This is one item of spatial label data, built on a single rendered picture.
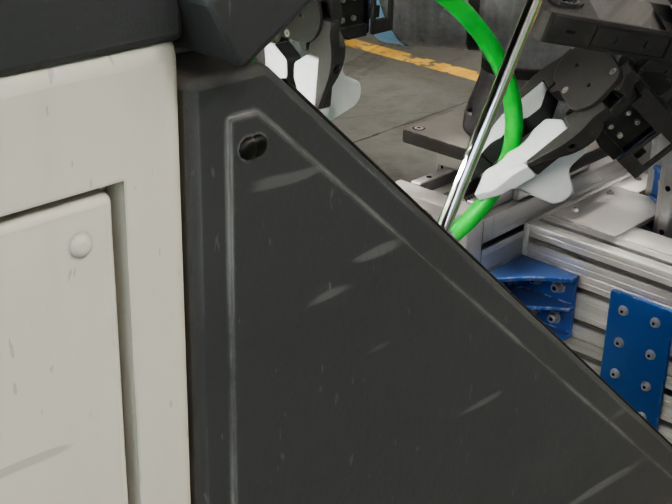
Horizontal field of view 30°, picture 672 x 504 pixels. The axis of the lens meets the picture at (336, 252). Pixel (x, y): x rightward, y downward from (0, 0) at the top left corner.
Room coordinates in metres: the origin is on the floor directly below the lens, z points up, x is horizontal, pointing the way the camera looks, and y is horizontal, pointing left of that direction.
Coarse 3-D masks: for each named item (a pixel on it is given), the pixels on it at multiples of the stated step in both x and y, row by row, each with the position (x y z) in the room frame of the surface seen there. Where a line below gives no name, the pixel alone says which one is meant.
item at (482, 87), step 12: (480, 72) 1.58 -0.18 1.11; (492, 72) 1.55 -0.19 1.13; (516, 72) 1.53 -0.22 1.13; (528, 72) 1.52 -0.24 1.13; (480, 84) 1.56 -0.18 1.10; (480, 96) 1.55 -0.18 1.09; (468, 108) 1.58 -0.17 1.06; (480, 108) 1.54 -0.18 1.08; (468, 120) 1.56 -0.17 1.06; (468, 132) 1.55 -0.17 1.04
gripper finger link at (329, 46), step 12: (324, 12) 0.93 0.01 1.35; (324, 24) 0.91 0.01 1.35; (336, 24) 0.91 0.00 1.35; (324, 36) 0.91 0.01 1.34; (336, 36) 0.92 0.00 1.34; (312, 48) 0.92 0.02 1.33; (324, 48) 0.91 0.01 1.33; (336, 48) 0.91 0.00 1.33; (324, 60) 0.91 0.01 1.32; (336, 60) 0.91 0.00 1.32; (324, 72) 0.91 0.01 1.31; (336, 72) 0.92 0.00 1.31; (324, 84) 0.91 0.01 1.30; (324, 96) 0.92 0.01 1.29
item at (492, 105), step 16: (528, 0) 0.63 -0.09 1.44; (528, 16) 0.63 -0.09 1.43; (528, 32) 0.62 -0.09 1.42; (512, 48) 0.62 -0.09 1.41; (512, 64) 0.62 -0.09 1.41; (496, 80) 0.62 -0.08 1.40; (496, 96) 0.61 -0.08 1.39; (496, 112) 0.61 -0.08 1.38; (480, 128) 0.61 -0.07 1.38; (480, 144) 0.61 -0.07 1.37; (464, 160) 0.61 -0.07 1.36; (464, 176) 0.60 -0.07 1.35; (464, 192) 0.60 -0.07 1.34; (448, 208) 0.60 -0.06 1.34; (448, 224) 0.60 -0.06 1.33
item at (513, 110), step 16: (448, 0) 0.88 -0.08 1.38; (464, 0) 0.89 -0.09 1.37; (464, 16) 0.89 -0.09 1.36; (480, 32) 0.89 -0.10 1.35; (480, 48) 0.90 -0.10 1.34; (496, 48) 0.90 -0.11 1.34; (496, 64) 0.90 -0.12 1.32; (512, 80) 0.90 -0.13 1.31; (512, 96) 0.90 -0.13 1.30; (512, 112) 0.91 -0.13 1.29; (512, 128) 0.91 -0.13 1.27; (512, 144) 0.91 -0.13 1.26; (480, 208) 0.90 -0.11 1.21; (464, 224) 0.89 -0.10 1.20
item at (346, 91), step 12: (300, 60) 0.93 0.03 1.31; (312, 60) 0.92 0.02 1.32; (300, 72) 0.93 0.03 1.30; (312, 72) 0.92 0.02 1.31; (300, 84) 0.93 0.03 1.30; (312, 84) 0.92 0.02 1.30; (336, 84) 0.95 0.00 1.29; (348, 84) 0.96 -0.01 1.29; (312, 96) 0.92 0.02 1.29; (336, 96) 0.95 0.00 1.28; (348, 96) 0.96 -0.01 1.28; (324, 108) 0.92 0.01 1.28; (336, 108) 0.95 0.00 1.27; (348, 108) 0.96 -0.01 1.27
